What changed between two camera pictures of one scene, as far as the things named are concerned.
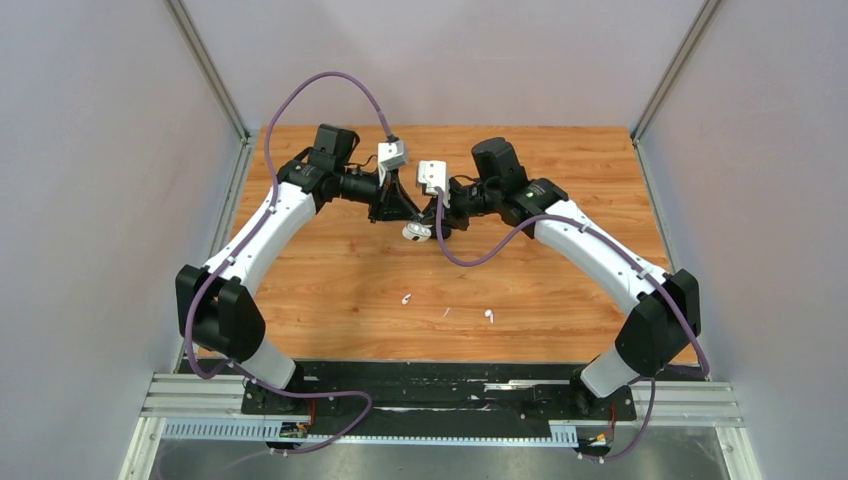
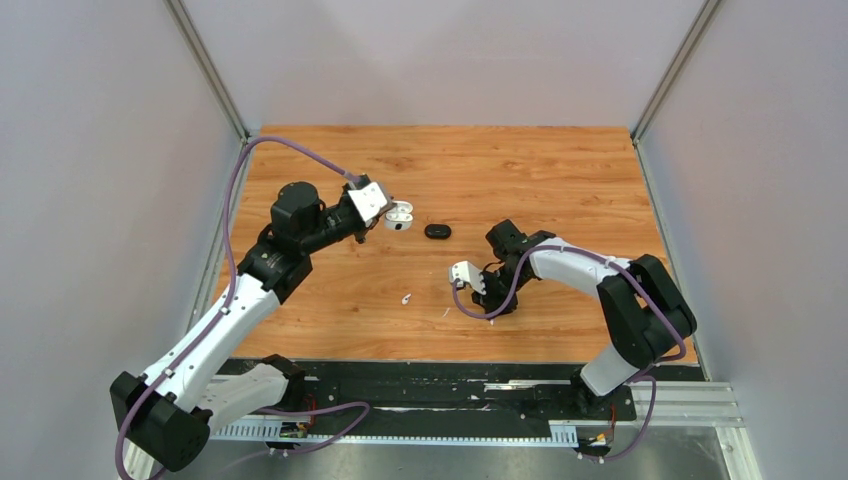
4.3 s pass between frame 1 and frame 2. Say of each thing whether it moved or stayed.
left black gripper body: moved
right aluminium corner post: stayed
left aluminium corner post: stayed
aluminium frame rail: stayed
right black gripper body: moved
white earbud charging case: moved
